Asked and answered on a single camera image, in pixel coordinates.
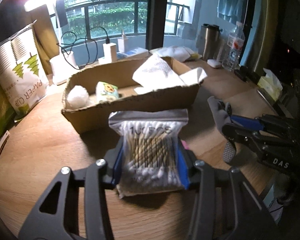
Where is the grey glove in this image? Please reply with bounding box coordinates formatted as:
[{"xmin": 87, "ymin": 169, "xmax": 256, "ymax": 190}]
[{"xmin": 207, "ymin": 96, "xmax": 237, "ymax": 164}]

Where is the cotton swab bag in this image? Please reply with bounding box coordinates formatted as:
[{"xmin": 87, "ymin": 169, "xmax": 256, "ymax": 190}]
[{"xmin": 108, "ymin": 109, "xmax": 189, "ymax": 198}]

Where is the white textured cloth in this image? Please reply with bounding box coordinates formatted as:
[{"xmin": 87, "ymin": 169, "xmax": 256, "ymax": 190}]
[{"xmin": 132, "ymin": 55, "xmax": 185, "ymax": 90}]

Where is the cartoon tissue pack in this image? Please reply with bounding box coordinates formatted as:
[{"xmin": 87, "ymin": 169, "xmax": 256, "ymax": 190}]
[{"xmin": 96, "ymin": 81, "xmax": 120, "ymax": 103}]

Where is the yellow tissue pack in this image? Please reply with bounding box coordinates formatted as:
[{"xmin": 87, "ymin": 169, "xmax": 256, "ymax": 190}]
[{"xmin": 257, "ymin": 68, "xmax": 283, "ymax": 101}]

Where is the white earbuds case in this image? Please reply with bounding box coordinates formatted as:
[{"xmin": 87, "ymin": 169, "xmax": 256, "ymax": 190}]
[{"xmin": 207, "ymin": 59, "xmax": 222, "ymax": 69}]

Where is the white paper towel in box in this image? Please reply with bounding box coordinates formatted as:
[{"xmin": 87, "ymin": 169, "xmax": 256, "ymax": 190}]
[{"xmin": 179, "ymin": 67, "xmax": 207, "ymax": 86}]

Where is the clear water bottle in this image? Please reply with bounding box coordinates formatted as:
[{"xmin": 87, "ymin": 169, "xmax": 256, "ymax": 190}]
[{"xmin": 222, "ymin": 21, "xmax": 245, "ymax": 71}]

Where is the small white card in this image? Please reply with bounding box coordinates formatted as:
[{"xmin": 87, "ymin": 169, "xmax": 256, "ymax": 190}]
[{"xmin": 0, "ymin": 130, "xmax": 10, "ymax": 155}]

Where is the steel thermos tumbler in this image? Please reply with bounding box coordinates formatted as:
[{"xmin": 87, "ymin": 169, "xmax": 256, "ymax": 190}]
[{"xmin": 196, "ymin": 23, "xmax": 221, "ymax": 61}]

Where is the brown cardboard box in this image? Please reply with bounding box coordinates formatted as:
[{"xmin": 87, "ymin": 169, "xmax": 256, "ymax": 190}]
[{"xmin": 61, "ymin": 59, "xmax": 202, "ymax": 134}]

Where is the white bubble wrap ball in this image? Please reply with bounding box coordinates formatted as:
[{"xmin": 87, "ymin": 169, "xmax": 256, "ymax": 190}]
[{"xmin": 66, "ymin": 85, "xmax": 90, "ymax": 109}]

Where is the white desk lamp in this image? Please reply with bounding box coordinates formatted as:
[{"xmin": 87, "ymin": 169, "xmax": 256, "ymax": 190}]
[{"xmin": 24, "ymin": 0, "xmax": 84, "ymax": 86}]

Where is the paper cup bag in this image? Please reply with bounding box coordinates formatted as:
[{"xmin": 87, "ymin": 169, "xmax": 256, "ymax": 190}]
[{"xmin": 0, "ymin": 23, "xmax": 49, "ymax": 118}]

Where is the white charger with black cable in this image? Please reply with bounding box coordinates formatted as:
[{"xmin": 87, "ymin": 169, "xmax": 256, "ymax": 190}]
[{"xmin": 56, "ymin": 26, "xmax": 118, "ymax": 69}]

